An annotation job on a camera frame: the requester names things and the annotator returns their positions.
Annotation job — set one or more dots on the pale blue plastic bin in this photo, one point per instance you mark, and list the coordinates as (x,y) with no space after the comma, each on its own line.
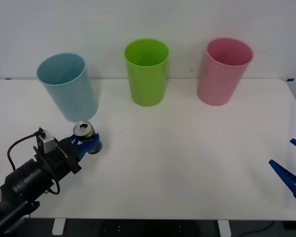
(71,96)

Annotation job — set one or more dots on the silver-topped green drink can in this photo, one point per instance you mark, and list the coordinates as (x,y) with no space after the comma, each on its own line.
(84,128)

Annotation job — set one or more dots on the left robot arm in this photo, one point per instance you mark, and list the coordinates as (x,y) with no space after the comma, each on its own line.
(22,180)

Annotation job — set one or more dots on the white table leg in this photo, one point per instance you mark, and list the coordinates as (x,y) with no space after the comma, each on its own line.
(224,228)
(58,226)

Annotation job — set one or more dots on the green plastic bin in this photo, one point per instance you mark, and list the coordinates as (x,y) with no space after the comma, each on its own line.
(146,84)

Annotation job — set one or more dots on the pink plastic bin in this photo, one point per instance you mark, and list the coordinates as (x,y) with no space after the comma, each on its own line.
(217,84)

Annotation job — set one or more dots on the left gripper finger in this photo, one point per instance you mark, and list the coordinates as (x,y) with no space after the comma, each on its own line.
(90,145)
(74,139)

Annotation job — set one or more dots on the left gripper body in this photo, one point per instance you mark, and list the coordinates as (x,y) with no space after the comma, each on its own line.
(64,158)

